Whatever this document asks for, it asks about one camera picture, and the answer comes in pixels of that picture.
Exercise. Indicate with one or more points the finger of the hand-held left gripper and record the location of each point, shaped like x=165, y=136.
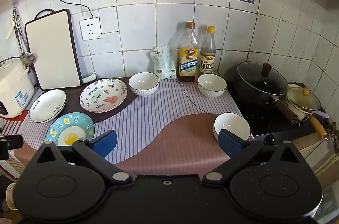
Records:
x=10, y=143

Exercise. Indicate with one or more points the glass pot lid wooden knob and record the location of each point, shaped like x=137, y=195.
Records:
x=302, y=102

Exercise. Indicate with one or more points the pink rabbit print plate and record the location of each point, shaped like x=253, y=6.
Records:
x=103, y=95

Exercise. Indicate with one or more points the white container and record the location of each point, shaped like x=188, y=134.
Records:
x=11, y=196

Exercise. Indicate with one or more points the white ribbed bowl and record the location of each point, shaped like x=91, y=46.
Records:
x=144, y=85
x=231, y=123
x=212, y=86

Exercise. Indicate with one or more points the black stove knob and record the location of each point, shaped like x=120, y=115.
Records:
x=269, y=139

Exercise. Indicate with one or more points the striped pink table mat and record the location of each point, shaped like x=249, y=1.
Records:
x=159, y=120

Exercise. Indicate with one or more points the white rice cooker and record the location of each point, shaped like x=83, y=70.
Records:
x=14, y=86

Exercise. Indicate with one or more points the white rice paddle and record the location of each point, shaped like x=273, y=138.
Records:
x=10, y=28

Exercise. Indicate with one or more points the plain white plate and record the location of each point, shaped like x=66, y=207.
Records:
x=47, y=106

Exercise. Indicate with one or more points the glass wok lid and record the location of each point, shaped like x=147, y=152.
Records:
x=261, y=81

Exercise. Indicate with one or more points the black wok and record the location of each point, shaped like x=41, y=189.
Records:
x=254, y=100

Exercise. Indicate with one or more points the clear vinegar bottle yellow cap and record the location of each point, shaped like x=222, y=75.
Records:
x=208, y=60

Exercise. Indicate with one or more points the cooking wine bottle yellow label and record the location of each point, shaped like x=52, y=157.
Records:
x=187, y=62

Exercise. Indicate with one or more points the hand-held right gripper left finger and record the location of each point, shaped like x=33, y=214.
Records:
x=106, y=143

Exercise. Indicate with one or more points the blue fried egg plate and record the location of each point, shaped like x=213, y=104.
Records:
x=66, y=124

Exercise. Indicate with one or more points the white wall socket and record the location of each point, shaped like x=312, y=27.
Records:
x=90, y=28

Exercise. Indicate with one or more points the white salt bag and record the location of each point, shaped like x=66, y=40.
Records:
x=164, y=62

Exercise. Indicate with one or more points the metal ladle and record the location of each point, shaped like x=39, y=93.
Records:
x=26, y=56

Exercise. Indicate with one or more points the cream enamel pot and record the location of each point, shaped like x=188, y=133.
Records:
x=298, y=113

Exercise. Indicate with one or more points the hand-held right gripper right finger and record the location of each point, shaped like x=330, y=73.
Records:
x=230, y=143

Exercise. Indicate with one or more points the white cutting board dark frame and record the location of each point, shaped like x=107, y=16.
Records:
x=53, y=52

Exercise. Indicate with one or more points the black gas stove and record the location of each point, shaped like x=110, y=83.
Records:
x=254, y=120

